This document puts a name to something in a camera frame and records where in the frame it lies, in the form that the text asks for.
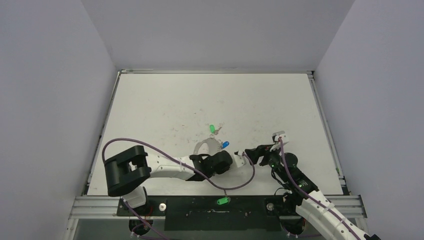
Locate blue key tag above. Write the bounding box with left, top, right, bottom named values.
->
left=221, top=141, right=230, bottom=149

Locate green key tag with key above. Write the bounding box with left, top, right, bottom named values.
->
left=209, top=123, right=224, bottom=135

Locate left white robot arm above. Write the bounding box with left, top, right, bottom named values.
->
left=104, top=145, right=233, bottom=216

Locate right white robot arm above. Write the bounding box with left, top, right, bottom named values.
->
left=244, top=145, right=380, bottom=240

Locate green key tag on base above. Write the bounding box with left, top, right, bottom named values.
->
left=216, top=190, right=231, bottom=206

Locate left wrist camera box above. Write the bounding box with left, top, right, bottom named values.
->
left=231, top=151, right=248, bottom=169

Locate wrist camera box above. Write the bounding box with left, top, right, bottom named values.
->
left=231, top=151, right=248, bottom=169
left=272, top=130, right=290, bottom=144

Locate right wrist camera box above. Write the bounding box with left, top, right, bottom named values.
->
left=272, top=130, right=290, bottom=144

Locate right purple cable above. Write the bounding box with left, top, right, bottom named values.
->
left=277, top=137, right=365, bottom=240

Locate purple cable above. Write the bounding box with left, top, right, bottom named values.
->
left=101, top=137, right=257, bottom=240
left=277, top=137, right=365, bottom=240

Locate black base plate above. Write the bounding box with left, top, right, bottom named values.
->
left=134, top=195, right=306, bottom=234

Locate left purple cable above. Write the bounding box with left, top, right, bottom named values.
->
left=101, top=137, right=257, bottom=240

